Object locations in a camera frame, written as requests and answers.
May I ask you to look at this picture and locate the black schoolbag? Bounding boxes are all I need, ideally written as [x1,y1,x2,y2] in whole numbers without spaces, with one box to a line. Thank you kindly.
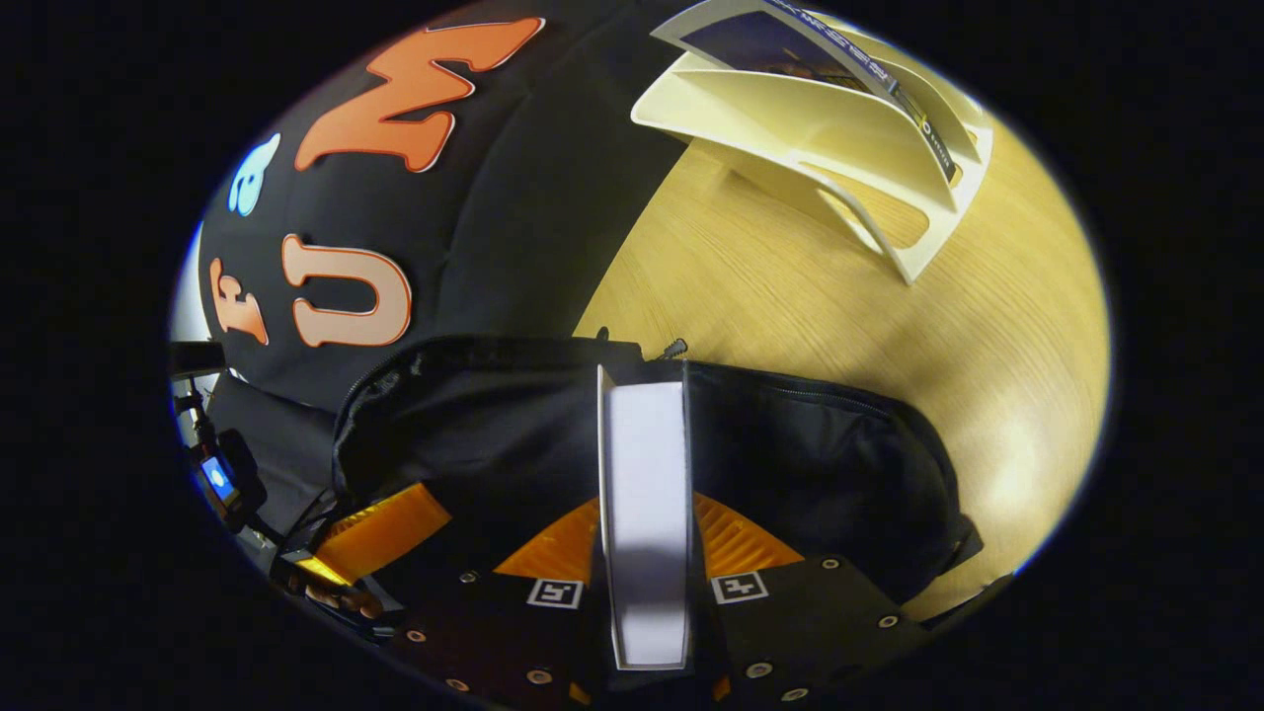
[331,334,987,633]

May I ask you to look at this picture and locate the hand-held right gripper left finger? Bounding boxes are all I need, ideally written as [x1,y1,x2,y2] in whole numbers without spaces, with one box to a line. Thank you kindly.
[390,497,605,710]

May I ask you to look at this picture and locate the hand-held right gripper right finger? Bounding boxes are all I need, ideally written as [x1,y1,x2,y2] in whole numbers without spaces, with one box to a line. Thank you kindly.
[689,492,934,710]

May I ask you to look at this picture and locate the black backdrop cloth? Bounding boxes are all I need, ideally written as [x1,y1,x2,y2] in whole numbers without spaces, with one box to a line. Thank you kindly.
[193,0,694,539]

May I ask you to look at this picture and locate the white desktop bookshelf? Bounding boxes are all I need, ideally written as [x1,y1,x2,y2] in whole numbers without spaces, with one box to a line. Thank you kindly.
[630,0,994,286]

